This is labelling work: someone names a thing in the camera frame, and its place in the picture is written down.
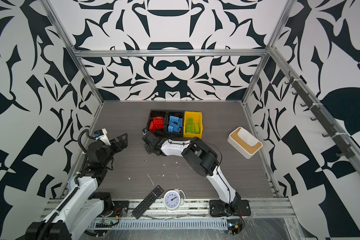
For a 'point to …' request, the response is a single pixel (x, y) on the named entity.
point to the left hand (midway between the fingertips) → (120, 134)
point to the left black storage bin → (159, 113)
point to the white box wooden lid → (243, 142)
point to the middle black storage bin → (179, 114)
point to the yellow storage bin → (197, 117)
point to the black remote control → (146, 203)
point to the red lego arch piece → (158, 122)
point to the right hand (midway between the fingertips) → (149, 142)
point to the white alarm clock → (172, 200)
